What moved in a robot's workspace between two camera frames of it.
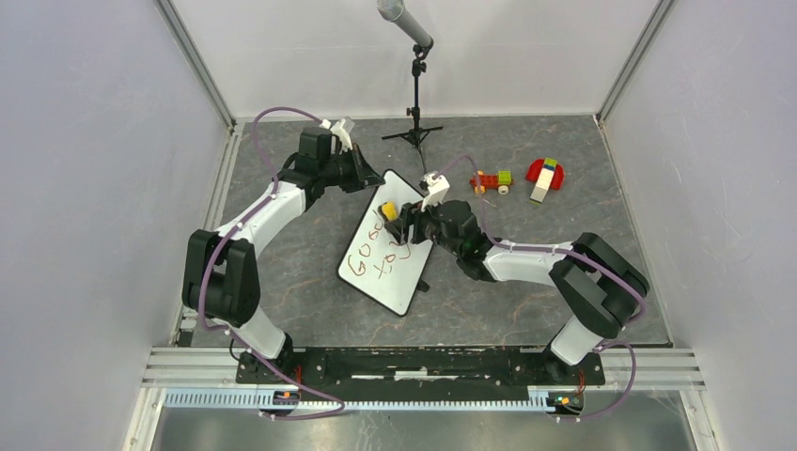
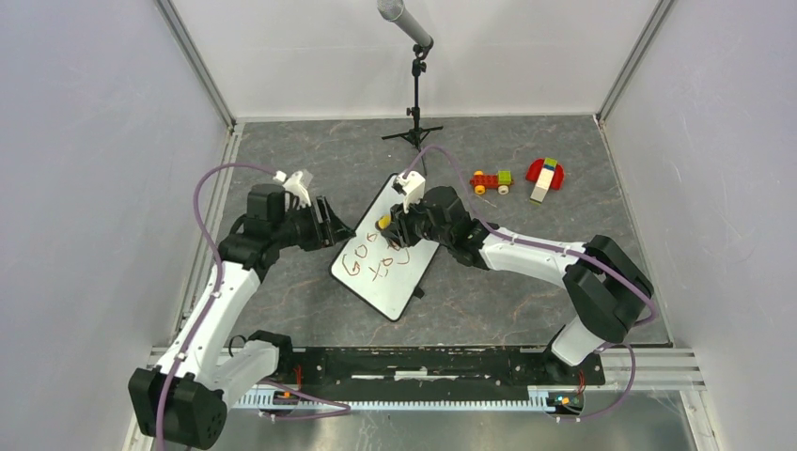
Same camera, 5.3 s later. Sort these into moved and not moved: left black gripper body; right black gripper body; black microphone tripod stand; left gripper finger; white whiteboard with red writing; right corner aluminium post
Moved: left black gripper body; left gripper finger
Not moved: black microphone tripod stand; right black gripper body; white whiteboard with red writing; right corner aluminium post
